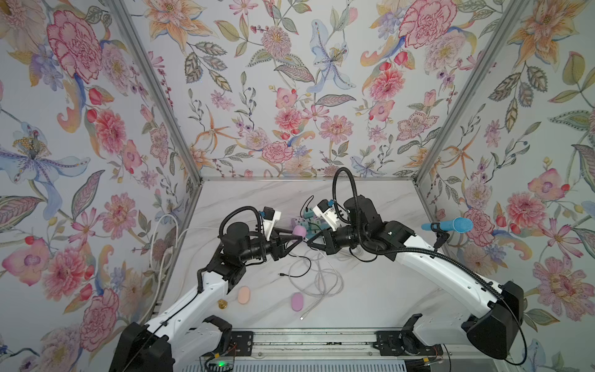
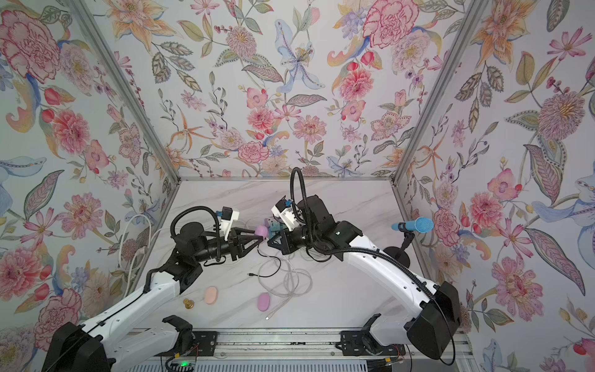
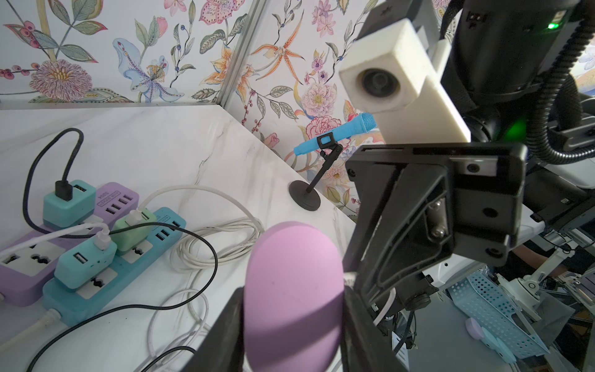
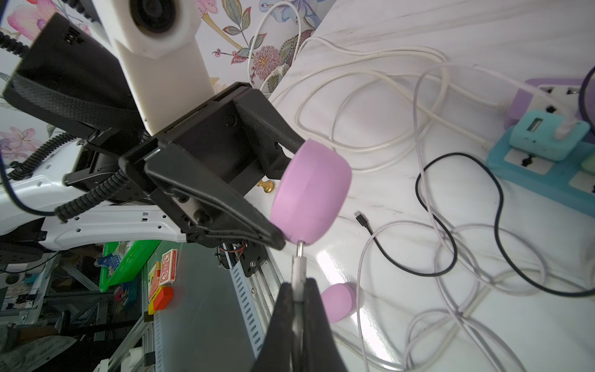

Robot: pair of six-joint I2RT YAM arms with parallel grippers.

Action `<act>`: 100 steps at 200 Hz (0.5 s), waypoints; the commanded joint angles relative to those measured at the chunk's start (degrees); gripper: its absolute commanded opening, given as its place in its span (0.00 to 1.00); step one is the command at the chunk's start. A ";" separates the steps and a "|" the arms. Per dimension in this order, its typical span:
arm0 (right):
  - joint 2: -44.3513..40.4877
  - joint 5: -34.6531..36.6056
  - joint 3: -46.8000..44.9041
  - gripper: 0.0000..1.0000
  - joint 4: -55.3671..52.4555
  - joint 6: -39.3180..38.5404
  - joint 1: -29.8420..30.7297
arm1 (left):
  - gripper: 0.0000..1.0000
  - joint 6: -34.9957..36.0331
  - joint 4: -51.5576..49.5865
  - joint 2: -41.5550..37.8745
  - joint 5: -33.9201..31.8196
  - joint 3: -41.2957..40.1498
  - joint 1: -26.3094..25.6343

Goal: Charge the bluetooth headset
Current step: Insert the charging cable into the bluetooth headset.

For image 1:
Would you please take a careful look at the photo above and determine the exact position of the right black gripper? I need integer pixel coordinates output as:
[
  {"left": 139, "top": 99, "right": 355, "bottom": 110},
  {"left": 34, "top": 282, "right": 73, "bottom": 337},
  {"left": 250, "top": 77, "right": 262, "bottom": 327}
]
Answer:
[{"left": 307, "top": 226, "right": 371, "bottom": 257}]

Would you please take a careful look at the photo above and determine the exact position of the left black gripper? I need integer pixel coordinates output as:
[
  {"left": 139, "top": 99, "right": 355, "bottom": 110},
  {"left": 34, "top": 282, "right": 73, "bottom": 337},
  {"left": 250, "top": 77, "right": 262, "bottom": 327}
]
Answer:
[{"left": 238, "top": 230, "right": 302, "bottom": 264}]

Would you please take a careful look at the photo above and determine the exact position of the teal power strip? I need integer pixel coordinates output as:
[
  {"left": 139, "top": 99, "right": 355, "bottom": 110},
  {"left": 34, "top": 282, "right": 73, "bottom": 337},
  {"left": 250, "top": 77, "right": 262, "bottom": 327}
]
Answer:
[{"left": 307, "top": 220, "right": 323, "bottom": 233}]

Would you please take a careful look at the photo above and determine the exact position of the purple earbud case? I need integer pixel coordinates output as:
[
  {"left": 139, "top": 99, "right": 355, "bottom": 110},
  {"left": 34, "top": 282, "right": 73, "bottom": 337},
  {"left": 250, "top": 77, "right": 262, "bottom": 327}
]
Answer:
[
  {"left": 291, "top": 292, "right": 305, "bottom": 312},
  {"left": 292, "top": 226, "right": 308, "bottom": 238}
]

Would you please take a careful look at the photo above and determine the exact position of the black charging cable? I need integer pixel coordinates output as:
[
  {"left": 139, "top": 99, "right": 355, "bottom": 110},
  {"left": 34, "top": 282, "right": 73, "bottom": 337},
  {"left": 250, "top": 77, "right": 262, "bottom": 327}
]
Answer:
[{"left": 278, "top": 194, "right": 317, "bottom": 279}]

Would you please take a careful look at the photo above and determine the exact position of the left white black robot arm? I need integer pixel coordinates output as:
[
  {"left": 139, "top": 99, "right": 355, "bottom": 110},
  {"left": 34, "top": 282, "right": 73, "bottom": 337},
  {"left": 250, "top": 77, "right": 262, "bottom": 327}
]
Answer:
[{"left": 109, "top": 206, "right": 307, "bottom": 371}]

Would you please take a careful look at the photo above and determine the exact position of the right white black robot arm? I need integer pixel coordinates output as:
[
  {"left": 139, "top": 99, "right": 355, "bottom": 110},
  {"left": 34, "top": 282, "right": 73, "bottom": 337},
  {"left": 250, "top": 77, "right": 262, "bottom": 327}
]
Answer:
[{"left": 307, "top": 167, "right": 524, "bottom": 364}]

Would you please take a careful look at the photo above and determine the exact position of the peach earbud case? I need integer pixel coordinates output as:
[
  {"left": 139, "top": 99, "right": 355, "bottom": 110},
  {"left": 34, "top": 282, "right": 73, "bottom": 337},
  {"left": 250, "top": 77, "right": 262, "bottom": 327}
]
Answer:
[{"left": 237, "top": 286, "right": 251, "bottom": 305}]

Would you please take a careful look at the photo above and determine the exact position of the blue microphone on stand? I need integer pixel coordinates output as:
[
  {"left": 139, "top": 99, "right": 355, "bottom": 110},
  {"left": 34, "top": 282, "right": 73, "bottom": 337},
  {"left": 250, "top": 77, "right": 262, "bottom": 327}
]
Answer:
[{"left": 421, "top": 217, "right": 474, "bottom": 250}]

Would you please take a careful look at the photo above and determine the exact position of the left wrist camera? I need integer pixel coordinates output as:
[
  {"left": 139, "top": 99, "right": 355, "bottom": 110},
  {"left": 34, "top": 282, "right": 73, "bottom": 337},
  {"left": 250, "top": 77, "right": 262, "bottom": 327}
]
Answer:
[{"left": 260, "top": 206, "right": 282, "bottom": 240}]

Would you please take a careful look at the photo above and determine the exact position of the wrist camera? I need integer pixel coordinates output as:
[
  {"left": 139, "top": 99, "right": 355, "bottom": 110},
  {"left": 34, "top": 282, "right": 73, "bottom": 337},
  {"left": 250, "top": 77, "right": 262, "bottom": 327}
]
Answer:
[
  {"left": 313, "top": 199, "right": 340, "bottom": 231},
  {"left": 260, "top": 206, "right": 282, "bottom": 240}
]

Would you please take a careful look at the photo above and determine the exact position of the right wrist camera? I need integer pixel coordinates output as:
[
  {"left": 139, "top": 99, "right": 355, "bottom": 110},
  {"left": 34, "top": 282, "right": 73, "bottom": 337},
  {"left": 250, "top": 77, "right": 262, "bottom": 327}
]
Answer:
[{"left": 313, "top": 199, "right": 340, "bottom": 231}]

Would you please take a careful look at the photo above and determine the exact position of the grey coiled cable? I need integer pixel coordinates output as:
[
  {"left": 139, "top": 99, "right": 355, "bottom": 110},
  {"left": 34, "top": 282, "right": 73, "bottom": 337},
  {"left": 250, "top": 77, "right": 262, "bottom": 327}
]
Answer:
[{"left": 287, "top": 248, "right": 347, "bottom": 322}]

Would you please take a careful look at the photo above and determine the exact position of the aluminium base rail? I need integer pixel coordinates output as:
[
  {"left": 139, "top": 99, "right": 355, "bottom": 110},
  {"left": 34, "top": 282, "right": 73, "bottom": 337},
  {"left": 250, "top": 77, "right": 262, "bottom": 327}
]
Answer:
[{"left": 180, "top": 327, "right": 512, "bottom": 361}]

